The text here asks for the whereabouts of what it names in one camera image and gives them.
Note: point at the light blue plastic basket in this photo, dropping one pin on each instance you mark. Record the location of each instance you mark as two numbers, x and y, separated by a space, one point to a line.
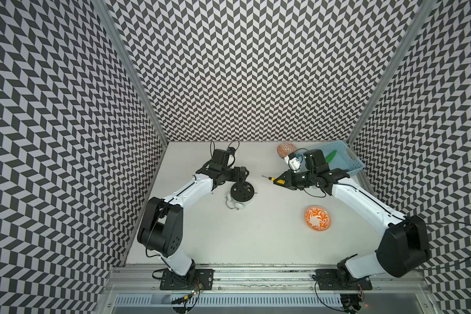
345 159

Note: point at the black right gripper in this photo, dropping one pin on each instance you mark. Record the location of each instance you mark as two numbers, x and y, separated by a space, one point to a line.
288 176

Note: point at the orange patterned bowl upright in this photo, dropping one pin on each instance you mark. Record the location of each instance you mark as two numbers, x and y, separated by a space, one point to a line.
317 218

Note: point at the white twin bell alarm clock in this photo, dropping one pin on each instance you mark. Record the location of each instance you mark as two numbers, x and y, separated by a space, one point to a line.
239 195

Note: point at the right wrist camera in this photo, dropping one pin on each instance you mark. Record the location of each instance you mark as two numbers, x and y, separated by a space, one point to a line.
308 158

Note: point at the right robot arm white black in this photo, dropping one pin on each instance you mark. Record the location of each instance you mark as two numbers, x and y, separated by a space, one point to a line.
404 242

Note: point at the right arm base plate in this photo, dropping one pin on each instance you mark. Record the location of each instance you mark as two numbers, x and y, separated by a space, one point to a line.
340 279

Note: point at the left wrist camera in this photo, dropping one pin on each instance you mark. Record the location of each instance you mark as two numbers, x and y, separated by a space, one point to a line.
224 157

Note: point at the green cucumber toy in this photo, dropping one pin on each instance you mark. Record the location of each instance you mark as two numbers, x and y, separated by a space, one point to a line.
331 156

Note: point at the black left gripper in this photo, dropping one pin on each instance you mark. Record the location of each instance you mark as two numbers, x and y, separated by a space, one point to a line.
238 174

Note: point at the yellow handled screwdriver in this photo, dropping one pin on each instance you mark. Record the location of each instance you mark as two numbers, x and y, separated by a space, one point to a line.
280 181

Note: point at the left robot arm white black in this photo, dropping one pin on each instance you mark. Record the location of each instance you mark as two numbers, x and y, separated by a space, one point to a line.
161 228

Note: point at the aluminium front rail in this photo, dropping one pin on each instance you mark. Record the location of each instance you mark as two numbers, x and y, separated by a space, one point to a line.
247 278

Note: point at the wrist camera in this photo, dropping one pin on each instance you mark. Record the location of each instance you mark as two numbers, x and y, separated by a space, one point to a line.
308 158
224 157

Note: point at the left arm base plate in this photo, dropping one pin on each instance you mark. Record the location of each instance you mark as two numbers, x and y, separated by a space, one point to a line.
201 278

